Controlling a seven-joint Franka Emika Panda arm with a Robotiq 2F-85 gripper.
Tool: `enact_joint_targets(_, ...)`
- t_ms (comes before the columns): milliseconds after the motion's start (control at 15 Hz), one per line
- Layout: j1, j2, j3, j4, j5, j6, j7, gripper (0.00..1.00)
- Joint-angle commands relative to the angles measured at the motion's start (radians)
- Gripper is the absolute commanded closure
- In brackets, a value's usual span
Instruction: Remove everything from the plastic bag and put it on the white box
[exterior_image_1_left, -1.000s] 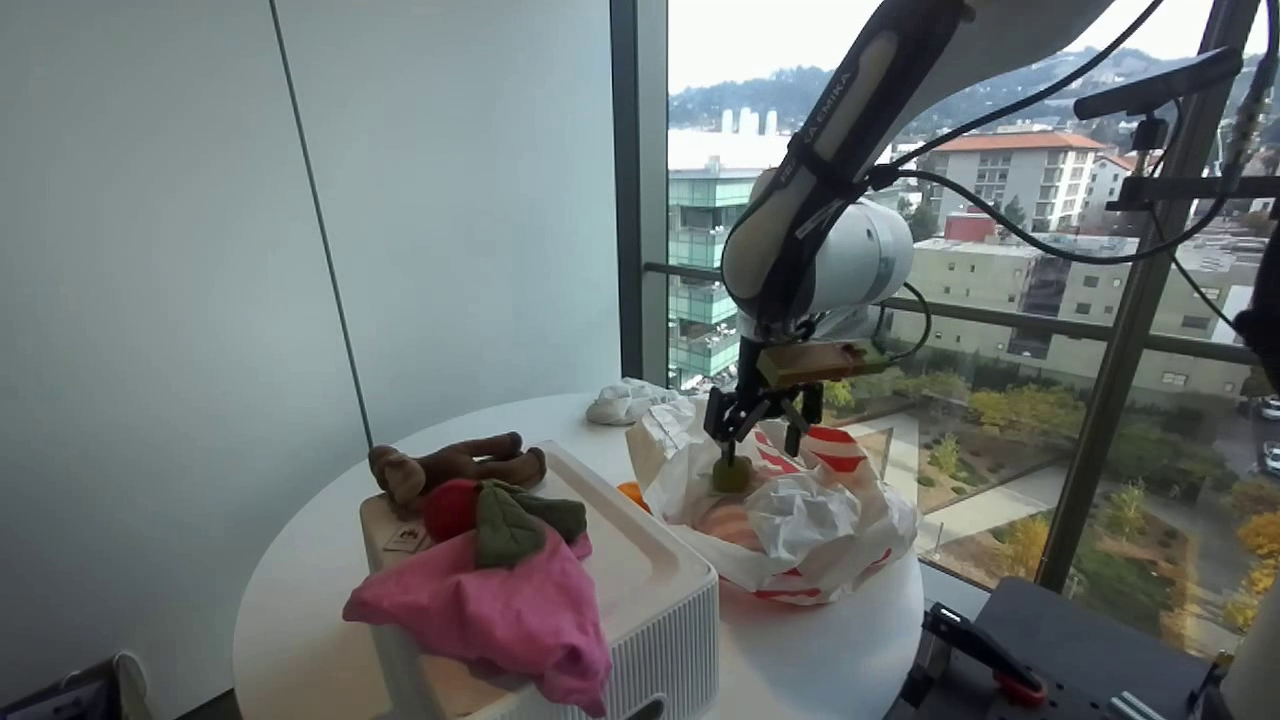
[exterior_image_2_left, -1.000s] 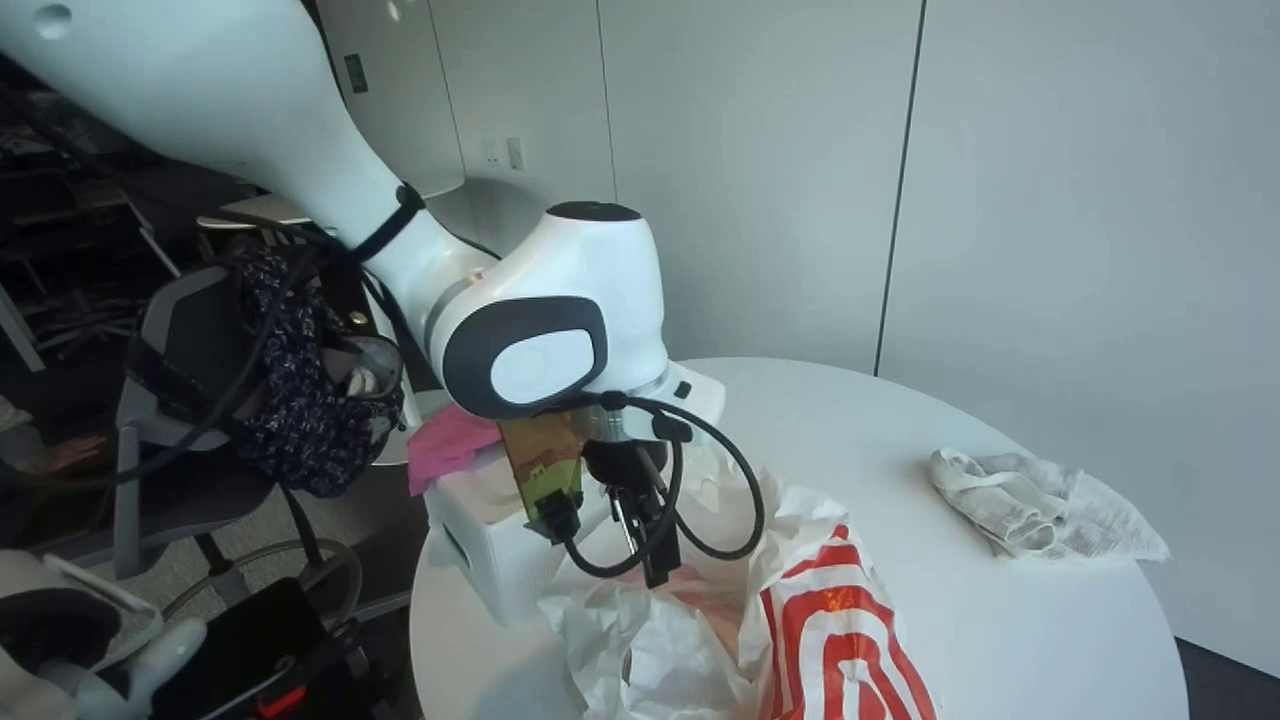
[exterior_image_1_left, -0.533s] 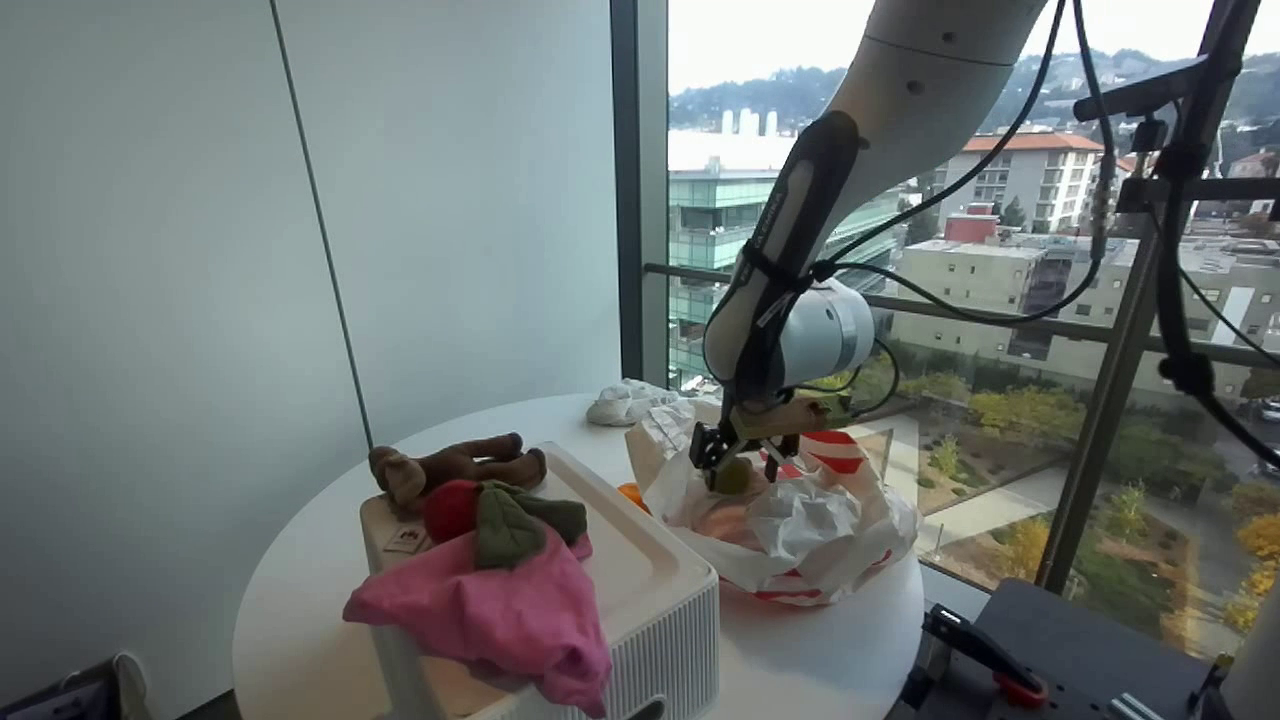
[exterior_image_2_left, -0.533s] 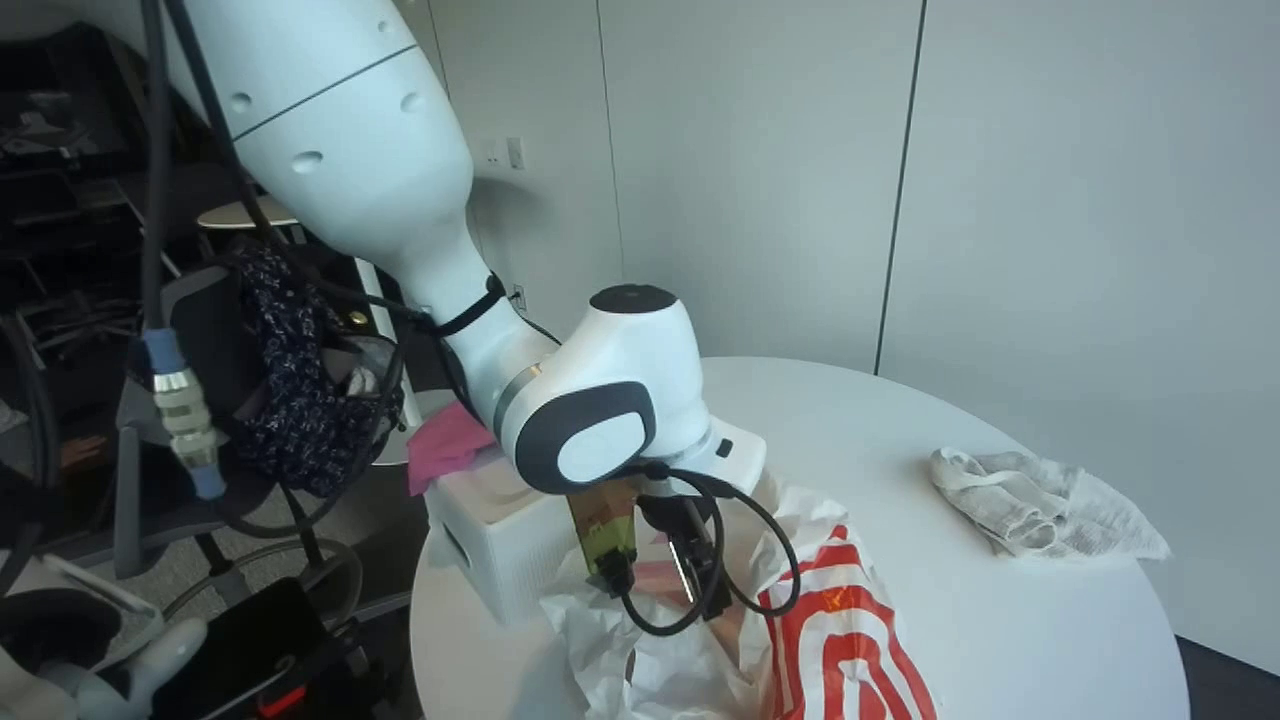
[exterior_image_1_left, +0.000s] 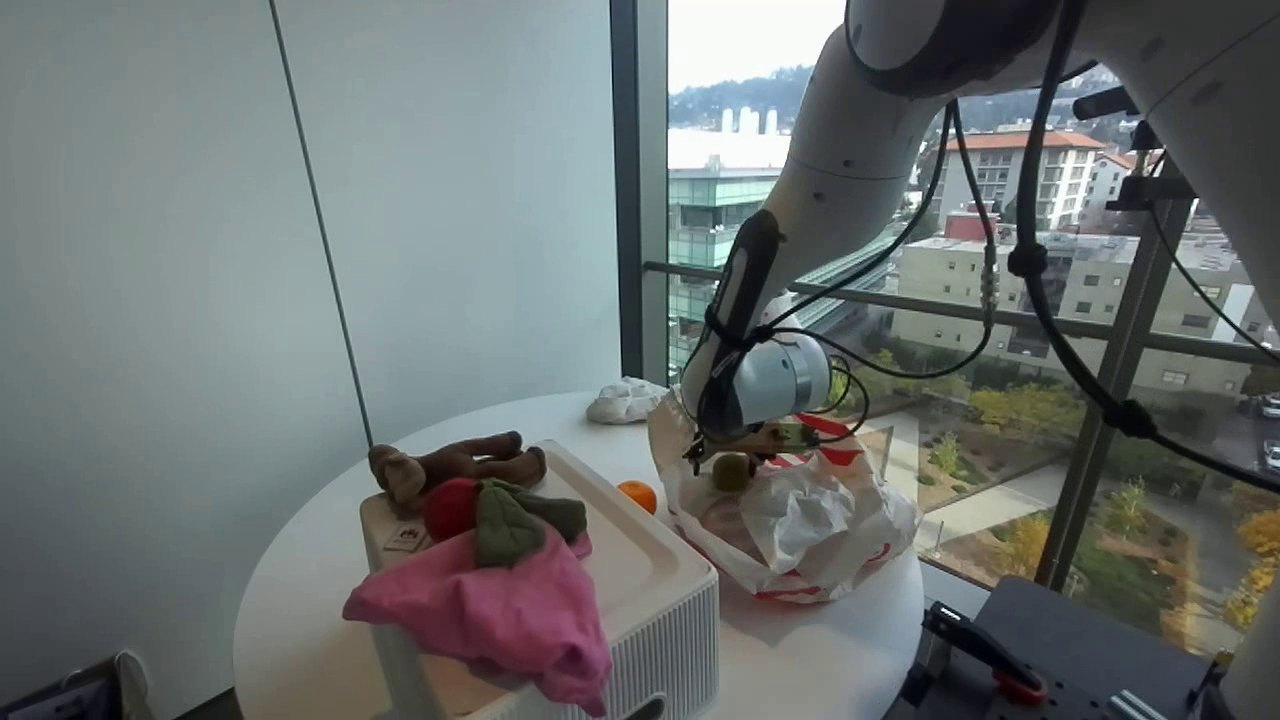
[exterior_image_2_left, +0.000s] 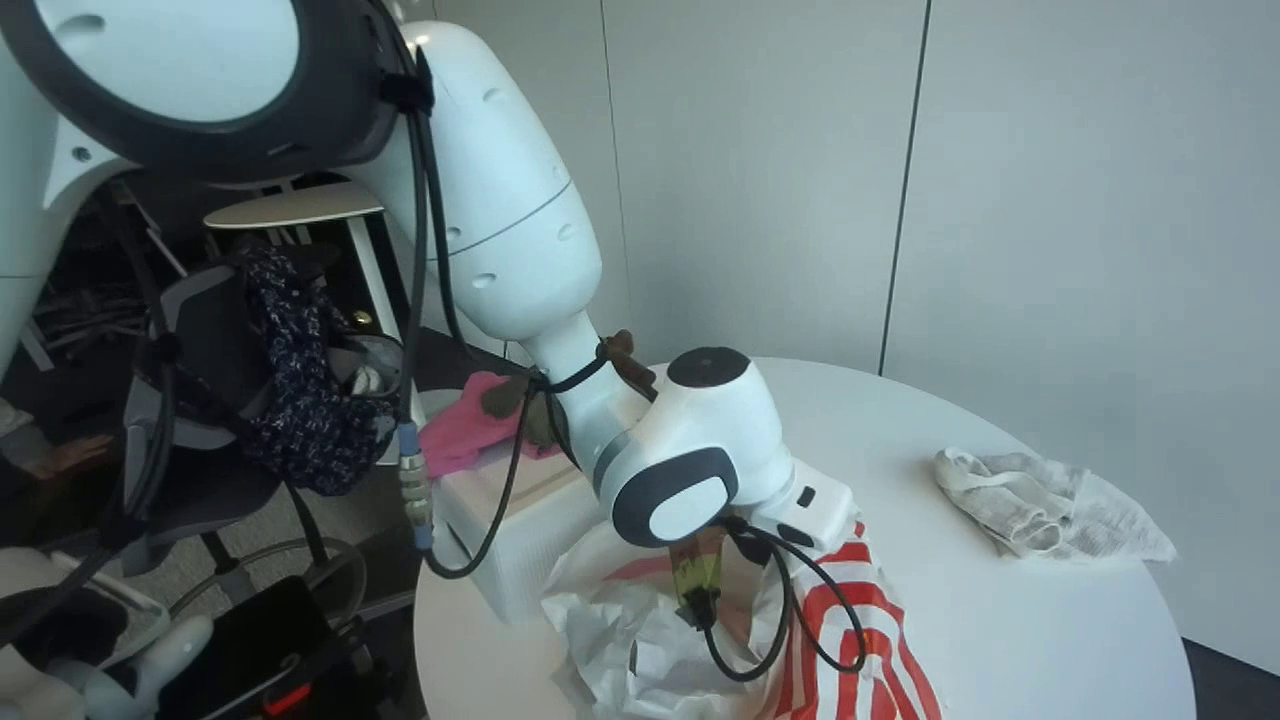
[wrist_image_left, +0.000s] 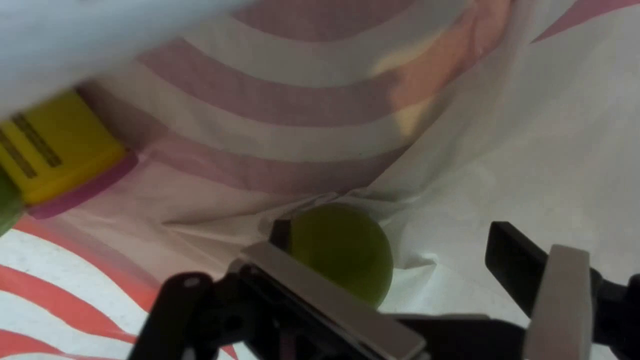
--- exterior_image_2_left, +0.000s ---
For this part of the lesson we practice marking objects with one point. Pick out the white rounded floor device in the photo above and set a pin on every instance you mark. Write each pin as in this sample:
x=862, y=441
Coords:
x=83, y=640

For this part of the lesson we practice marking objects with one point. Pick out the white red striped plastic bag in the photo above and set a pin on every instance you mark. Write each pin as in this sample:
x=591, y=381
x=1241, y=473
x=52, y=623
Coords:
x=853, y=655

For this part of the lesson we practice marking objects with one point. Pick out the round white stool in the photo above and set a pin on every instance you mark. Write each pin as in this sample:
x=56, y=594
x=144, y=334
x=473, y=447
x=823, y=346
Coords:
x=284, y=205

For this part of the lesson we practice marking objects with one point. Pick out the black equipment case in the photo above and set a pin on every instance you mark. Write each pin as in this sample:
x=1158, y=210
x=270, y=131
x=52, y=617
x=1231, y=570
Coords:
x=252, y=655

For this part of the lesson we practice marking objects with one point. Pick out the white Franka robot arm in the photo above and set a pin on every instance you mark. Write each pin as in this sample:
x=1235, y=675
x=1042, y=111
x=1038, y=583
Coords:
x=522, y=226

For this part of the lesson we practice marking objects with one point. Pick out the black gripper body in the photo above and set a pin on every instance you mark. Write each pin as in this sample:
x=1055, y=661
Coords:
x=701, y=606

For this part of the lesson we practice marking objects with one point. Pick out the crumpled white grey cloth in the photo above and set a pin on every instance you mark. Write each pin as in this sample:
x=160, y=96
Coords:
x=1045, y=507

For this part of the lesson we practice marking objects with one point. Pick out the pink cloth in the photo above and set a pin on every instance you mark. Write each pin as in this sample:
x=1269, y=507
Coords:
x=460, y=427

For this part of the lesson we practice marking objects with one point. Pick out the dark floral garment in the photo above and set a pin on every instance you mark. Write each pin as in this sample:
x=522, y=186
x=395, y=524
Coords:
x=306, y=387

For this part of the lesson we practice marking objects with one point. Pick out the olive wrist camera box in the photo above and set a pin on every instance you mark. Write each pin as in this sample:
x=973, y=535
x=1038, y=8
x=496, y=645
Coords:
x=699, y=562

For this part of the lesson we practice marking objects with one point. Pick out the grey office chair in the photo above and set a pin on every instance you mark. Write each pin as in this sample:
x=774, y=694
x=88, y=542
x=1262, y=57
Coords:
x=173, y=427

